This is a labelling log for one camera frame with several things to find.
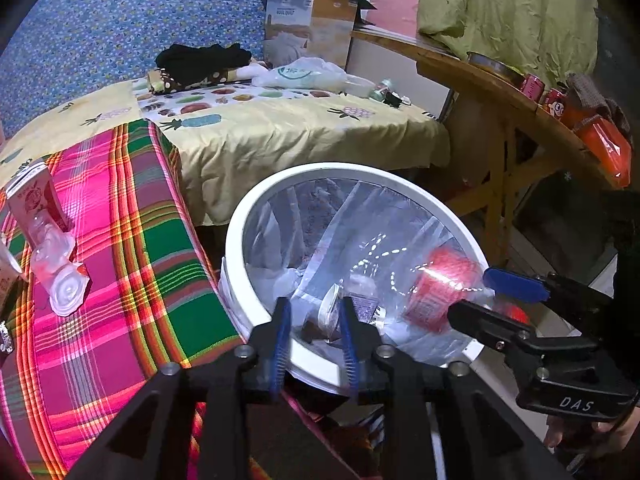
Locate green curtain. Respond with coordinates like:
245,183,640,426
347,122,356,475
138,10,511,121
416,0,599,84

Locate clear plastic jelly cup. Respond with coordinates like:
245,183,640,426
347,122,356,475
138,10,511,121
49,263,90,318

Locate red snack bag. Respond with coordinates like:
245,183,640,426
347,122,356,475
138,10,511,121
575,115,631,188

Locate purple white milk carton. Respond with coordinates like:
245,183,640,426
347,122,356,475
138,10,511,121
344,273,380,323

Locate black clothes on bed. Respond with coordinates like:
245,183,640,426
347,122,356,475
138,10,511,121
155,44,252,86

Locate red can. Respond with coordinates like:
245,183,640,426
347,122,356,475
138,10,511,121
521,74,546,103

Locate yellow pineapple bedsheet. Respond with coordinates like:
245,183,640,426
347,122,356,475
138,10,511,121
1,78,450,226

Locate pink strawberry milk carton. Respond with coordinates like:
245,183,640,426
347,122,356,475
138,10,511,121
4,158,70,245

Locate patterned paper cup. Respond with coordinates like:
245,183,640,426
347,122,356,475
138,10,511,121
300,284,342,342

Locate pink plaid cloth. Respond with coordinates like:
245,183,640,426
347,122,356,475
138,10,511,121
1,119,241,479

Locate blue patterned headboard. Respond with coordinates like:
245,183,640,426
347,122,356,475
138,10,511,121
1,0,264,136

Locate wooden table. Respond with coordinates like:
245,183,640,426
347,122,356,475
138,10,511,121
352,27,620,264

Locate white round trash bin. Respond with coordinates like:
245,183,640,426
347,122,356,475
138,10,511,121
220,162,487,394

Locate person's right hand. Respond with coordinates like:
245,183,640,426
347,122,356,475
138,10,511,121
544,406,639,457

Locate white plastic bag on bed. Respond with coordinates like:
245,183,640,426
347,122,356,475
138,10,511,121
252,56,376,99

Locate cardboard box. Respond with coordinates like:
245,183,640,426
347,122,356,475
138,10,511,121
262,0,374,68

